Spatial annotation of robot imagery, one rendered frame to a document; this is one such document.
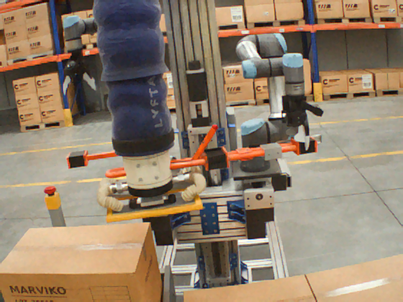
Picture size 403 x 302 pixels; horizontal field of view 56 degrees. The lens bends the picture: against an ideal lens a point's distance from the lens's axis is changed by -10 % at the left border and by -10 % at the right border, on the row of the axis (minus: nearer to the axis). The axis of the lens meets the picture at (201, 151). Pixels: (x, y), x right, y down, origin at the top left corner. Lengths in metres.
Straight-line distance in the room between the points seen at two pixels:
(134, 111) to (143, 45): 0.22
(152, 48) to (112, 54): 0.13
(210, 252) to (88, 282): 0.96
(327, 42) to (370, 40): 1.13
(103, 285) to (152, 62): 0.81
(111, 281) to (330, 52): 9.12
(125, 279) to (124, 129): 0.53
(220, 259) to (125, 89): 1.30
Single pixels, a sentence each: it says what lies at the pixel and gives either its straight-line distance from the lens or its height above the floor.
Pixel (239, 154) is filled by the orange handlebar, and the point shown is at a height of 1.27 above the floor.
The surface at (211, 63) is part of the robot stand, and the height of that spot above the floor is 1.55.
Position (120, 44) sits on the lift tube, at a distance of 1.34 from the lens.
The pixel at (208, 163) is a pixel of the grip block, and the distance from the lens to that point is 1.50.
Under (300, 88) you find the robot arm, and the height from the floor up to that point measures 1.48.
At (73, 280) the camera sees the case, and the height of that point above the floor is 0.92.
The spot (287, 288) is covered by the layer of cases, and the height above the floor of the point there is 0.54.
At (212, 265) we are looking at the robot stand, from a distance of 2.38.
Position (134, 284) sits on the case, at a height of 0.89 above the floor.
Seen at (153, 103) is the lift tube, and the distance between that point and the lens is 1.39.
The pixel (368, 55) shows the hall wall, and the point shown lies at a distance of 10.45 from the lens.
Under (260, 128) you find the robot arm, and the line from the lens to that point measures 1.95.
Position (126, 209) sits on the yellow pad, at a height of 1.15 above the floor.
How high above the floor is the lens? 1.74
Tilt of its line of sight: 17 degrees down
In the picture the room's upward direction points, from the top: 7 degrees counter-clockwise
